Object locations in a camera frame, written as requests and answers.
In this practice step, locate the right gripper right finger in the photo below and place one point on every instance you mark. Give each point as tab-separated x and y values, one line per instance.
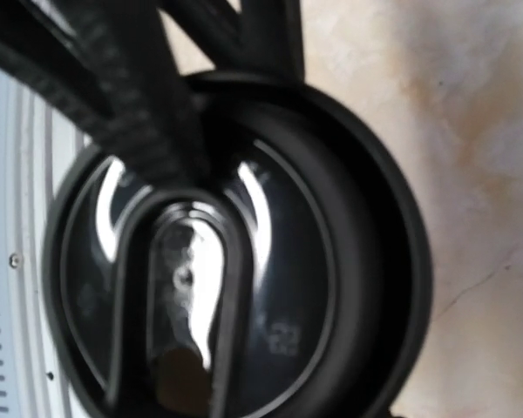
261	36

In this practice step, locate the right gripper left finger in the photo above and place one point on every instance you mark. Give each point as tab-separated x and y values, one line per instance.
112	73

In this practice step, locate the aluminium front rail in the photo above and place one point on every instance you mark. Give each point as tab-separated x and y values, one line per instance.
37	147

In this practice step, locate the black plastic cup lid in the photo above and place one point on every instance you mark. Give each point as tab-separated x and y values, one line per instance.
295	281

